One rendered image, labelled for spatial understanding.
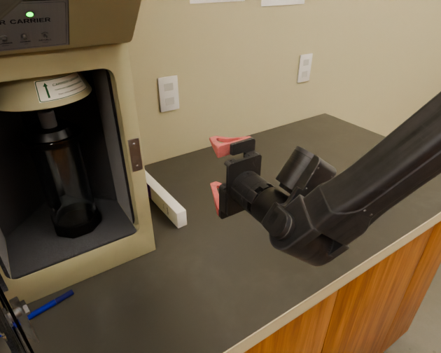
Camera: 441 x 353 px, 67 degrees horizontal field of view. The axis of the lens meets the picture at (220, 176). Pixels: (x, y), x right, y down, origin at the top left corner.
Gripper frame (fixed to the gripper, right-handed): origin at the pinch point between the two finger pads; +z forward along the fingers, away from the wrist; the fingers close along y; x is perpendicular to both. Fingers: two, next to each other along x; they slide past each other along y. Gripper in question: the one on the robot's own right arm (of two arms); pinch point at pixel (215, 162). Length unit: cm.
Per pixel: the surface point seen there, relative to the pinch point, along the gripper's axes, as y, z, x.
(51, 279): -22.6, 11.5, 31.8
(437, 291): -121, -8, -139
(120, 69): 15.8, 12.1, 11.2
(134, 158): -1.3, 11.8, 11.2
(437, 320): -121, -18, -121
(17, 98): 13.0, 14.8, 27.3
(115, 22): 23.8, 6.3, 12.5
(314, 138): -27, 36, -69
